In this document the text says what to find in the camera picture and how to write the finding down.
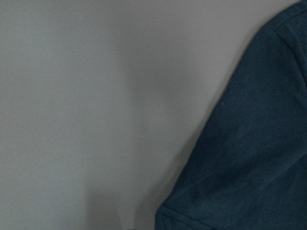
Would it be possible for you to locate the black graphic t-shirt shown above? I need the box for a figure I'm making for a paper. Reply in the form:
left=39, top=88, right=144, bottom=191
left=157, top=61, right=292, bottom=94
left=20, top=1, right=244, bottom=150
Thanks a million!
left=154, top=0, right=307, bottom=230

